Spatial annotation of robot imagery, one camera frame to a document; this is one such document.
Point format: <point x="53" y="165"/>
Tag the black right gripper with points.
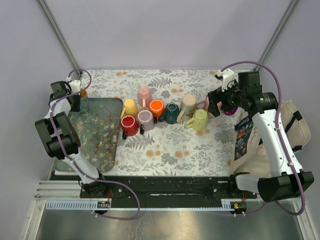
<point x="218" y="95"/>

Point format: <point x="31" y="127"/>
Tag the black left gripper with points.
<point x="76" y="108"/>

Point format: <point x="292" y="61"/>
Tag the blue floral mug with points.
<point x="84" y="102"/>

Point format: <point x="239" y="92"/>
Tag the light green faceted mug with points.
<point x="199" y="120"/>

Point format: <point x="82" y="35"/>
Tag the red mug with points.
<point x="129" y="126"/>

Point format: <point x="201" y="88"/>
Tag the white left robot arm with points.
<point x="61" y="141"/>

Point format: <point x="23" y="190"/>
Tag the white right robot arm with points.
<point x="287" y="177"/>

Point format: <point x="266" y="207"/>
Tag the pink floral mug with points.
<point x="204" y="104"/>

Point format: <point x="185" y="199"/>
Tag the cream floral mug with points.
<point x="187" y="107"/>

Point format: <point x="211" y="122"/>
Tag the yellow mug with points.
<point x="130" y="108"/>

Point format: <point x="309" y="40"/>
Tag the dark teal mug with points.
<point x="170" y="114"/>

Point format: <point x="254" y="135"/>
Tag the light pink ribbed mug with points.
<point x="144" y="96"/>

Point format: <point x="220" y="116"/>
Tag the lilac mug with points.
<point x="145" y="121"/>

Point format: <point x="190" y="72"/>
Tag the orange mug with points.
<point x="157" y="108"/>

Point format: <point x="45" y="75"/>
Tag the purple candy bag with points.
<point x="231" y="112"/>

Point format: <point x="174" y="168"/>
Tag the green floral tray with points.
<point x="98" y="131"/>

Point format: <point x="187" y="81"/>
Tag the cream canvas tote bag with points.
<point x="250" y="155"/>

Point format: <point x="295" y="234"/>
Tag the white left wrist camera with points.
<point x="75" y="85"/>

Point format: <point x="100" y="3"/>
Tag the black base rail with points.
<point x="215" y="187"/>

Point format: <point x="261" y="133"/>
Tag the white cable duct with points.
<point x="92" y="205"/>

